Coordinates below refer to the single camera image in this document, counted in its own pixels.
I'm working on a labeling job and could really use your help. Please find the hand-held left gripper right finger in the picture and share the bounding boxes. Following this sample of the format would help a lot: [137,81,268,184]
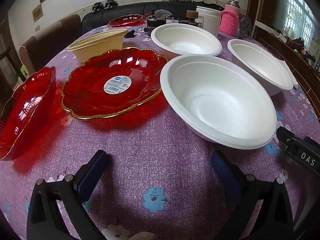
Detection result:
[211,151,295,240]

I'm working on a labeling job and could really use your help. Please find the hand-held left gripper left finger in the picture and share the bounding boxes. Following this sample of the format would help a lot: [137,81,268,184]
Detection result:
[26,149,108,240]

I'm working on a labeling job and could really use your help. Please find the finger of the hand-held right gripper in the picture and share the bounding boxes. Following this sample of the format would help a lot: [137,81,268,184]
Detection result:
[304,136,320,151]
[276,126,304,156]

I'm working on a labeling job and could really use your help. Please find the white paper bowl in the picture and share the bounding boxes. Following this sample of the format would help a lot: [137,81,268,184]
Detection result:
[160,55,277,150]
[151,24,222,60]
[227,39,294,97]

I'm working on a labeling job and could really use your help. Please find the red plate with round sticker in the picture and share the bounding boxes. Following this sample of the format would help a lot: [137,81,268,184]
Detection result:
[61,47,169,120]

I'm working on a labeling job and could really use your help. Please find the red ridged plate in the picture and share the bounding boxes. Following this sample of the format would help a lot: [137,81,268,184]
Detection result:
[0,66,57,162]

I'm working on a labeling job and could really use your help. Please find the person's left hand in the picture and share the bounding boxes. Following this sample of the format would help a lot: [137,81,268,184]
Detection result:
[131,231,161,240]

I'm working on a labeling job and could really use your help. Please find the purple floral tablecloth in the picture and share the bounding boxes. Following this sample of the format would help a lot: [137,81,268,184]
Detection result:
[0,24,320,240]

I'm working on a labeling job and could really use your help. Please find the brick pattern wooden counter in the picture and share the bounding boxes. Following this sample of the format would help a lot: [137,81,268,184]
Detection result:
[252,21,320,105]

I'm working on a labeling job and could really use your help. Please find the assorted counter trinkets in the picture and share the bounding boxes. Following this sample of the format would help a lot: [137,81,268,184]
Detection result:
[285,26,318,61]

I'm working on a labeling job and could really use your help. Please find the black phone stand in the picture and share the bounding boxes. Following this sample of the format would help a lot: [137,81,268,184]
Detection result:
[239,13,253,39]

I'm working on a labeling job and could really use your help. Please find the pink bottle with knitted sleeve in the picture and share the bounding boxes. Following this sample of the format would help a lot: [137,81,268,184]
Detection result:
[220,0,241,37]

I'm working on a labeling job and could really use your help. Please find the window with white grille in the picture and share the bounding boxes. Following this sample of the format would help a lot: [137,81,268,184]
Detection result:
[282,0,318,38]

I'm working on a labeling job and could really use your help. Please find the beige plastic bowl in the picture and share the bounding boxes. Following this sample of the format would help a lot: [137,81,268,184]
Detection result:
[67,29,128,63]

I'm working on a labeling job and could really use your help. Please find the brown upholstered armchair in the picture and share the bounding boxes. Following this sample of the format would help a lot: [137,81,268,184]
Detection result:
[19,14,82,74]

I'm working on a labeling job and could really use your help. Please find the white plastic jar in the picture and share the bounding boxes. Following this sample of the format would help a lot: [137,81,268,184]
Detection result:
[196,6,222,37]

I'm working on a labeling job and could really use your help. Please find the black leather sofa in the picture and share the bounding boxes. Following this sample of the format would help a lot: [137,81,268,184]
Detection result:
[81,1,225,34]

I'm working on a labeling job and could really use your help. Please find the small red plate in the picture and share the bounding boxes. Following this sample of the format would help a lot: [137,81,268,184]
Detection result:
[108,14,144,27]

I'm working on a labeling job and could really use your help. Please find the black bag with cables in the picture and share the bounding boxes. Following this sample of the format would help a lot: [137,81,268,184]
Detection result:
[172,0,225,8]

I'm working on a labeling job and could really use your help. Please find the yellow wall plaque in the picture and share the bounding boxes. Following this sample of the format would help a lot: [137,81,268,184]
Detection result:
[32,3,43,22]

